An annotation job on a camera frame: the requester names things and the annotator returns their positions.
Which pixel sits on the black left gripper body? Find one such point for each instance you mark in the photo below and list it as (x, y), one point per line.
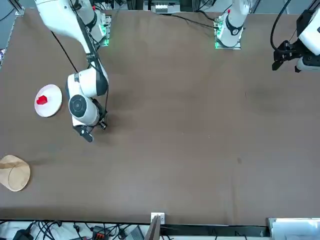
(290, 51)

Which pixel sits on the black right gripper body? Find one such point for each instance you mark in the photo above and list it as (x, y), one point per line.
(86, 135)

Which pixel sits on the red block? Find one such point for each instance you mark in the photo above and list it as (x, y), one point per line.
(42, 100)

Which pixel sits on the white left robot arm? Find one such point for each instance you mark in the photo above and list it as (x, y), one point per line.
(231, 27)

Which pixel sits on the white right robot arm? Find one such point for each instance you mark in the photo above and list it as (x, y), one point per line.
(85, 85)

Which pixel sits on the pink plate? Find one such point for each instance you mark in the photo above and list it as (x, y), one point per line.
(50, 110)

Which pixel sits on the wooden cup rack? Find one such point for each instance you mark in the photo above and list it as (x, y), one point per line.
(17, 177)

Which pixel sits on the red black power strip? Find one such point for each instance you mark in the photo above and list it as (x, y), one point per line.
(98, 233)

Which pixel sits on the black ribbed power supply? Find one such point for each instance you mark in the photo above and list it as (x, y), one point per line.
(136, 233)

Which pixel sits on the black power adapter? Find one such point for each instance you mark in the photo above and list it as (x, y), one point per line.
(22, 235)

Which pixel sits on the white plastic box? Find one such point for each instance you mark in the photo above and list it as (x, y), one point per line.
(295, 230)

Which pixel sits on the aluminium frame post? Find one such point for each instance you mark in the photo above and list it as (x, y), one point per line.
(155, 230)

